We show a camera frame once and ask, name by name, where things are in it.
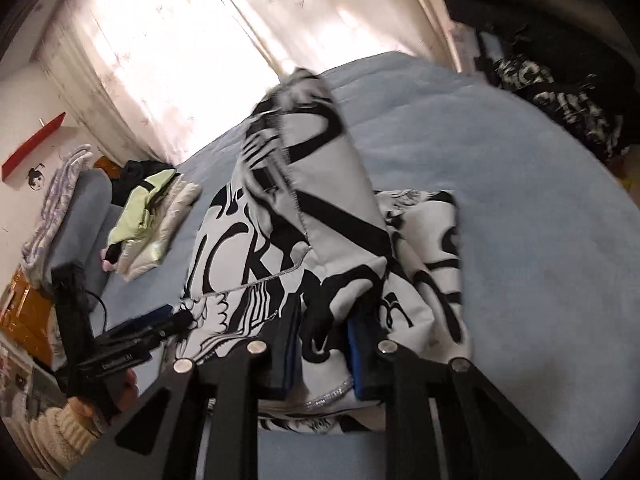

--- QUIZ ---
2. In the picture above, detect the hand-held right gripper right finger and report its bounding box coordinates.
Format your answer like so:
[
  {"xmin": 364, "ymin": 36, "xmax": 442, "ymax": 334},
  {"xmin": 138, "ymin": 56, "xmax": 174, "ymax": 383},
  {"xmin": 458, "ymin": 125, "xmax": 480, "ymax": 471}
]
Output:
[{"xmin": 347, "ymin": 317, "xmax": 581, "ymax": 480}]

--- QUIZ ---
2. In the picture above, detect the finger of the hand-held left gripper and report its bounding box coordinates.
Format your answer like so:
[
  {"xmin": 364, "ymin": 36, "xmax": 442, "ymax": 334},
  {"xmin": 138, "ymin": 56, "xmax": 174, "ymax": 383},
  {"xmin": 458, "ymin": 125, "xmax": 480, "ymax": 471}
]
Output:
[
  {"xmin": 95, "ymin": 312, "xmax": 193, "ymax": 361},
  {"xmin": 107, "ymin": 305, "xmax": 173, "ymax": 341}
]

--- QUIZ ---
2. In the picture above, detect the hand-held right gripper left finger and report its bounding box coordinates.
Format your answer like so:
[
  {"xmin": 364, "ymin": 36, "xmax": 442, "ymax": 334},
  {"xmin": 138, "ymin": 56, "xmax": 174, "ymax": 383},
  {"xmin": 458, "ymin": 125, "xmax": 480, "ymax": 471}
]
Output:
[{"xmin": 65, "ymin": 305, "xmax": 303, "ymax": 480}]

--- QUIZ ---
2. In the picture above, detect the white black graffiti print jacket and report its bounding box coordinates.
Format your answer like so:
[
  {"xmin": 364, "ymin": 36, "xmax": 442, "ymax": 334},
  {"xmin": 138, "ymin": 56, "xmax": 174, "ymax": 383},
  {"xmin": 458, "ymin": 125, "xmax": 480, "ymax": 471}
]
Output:
[{"xmin": 180, "ymin": 67, "xmax": 473, "ymax": 433}]

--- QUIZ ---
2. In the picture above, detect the person's left hand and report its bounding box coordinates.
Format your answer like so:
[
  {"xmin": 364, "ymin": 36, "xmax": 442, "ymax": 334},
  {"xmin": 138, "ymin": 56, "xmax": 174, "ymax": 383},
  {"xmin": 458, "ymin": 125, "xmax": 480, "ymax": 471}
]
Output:
[{"xmin": 117, "ymin": 370, "xmax": 141, "ymax": 411}]

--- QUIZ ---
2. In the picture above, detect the orange wooden cabinet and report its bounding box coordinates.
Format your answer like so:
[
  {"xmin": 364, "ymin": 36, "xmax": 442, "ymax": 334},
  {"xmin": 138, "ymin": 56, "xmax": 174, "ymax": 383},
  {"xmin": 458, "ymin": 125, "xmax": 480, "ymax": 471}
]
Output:
[{"xmin": 0, "ymin": 267, "xmax": 56, "ymax": 366}]

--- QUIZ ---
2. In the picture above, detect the folded shiny cream puffer jacket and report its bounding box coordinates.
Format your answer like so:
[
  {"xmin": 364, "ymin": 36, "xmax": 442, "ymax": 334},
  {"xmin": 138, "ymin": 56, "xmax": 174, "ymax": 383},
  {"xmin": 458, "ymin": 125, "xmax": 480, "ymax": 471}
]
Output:
[{"xmin": 117, "ymin": 180, "xmax": 203, "ymax": 283}]

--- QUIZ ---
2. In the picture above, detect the folded light green jacket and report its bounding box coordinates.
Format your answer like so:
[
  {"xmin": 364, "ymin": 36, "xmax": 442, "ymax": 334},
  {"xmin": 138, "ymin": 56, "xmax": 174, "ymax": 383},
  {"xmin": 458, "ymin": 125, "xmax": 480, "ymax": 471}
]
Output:
[{"xmin": 107, "ymin": 170, "xmax": 178, "ymax": 261}]

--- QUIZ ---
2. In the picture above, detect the grey-blue pillow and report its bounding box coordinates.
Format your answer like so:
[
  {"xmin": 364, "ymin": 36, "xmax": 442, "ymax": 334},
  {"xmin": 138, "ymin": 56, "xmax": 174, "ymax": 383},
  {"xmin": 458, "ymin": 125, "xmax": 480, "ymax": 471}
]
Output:
[{"xmin": 50, "ymin": 170, "xmax": 113, "ymax": 301}]

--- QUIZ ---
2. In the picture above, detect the purple floral blanket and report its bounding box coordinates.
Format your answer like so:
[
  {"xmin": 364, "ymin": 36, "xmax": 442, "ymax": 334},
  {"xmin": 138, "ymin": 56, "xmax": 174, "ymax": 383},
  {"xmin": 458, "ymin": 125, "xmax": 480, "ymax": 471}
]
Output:
[{"xmin": 22, "ymin": 145, "xmax": 93, "ymax": 286}]

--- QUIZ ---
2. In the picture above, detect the black cloth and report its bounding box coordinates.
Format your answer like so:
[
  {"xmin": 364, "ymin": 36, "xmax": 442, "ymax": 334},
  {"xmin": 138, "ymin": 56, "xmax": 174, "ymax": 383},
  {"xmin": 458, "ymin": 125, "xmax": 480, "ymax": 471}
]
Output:
[{"xmin": 111, "ymin": 160, "xmax": 176, "ymax": 208}]

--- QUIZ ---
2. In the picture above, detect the bed with blue sheet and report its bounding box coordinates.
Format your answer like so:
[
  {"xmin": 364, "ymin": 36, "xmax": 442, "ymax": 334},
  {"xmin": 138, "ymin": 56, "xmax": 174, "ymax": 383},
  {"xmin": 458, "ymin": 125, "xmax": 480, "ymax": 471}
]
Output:
[{"xmin": 65, "ymin": 50, "xmax": 640, "ymax": 480}]

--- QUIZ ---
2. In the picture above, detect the sheer white curtain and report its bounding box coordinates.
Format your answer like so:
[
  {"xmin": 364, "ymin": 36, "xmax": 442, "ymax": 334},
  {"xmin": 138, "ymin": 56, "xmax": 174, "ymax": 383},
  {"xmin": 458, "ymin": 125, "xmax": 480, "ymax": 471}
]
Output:
[
  {"xmin": 37, "ymin": 0, "xmax": 281, "ymax": 161},
  {"xmin": 200, "ymin": 0, "xmax": 461, "ymax": 71}
]

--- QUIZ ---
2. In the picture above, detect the black patterned garment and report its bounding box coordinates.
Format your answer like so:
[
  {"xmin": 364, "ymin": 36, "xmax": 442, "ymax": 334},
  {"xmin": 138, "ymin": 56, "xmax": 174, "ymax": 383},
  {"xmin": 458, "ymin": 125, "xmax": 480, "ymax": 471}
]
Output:
[{"xmin": 492, "ymin": 57, "xmax": 631, "ymax": 158}]

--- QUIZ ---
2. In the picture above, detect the black cable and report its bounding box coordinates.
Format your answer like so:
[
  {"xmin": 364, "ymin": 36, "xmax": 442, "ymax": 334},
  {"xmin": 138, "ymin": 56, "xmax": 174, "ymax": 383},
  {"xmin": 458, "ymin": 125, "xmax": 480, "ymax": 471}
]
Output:
[{"xmin": 82, "ymin": 290, "xmax": 108, "ymax": 336}]

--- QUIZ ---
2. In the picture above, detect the red wall shelf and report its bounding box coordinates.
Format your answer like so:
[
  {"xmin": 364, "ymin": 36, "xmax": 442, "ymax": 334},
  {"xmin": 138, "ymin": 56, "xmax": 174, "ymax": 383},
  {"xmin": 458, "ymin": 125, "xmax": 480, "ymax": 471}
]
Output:
[{"xmin": 0, "ymin": 112, "xmax": 67, "ymax": 181}]

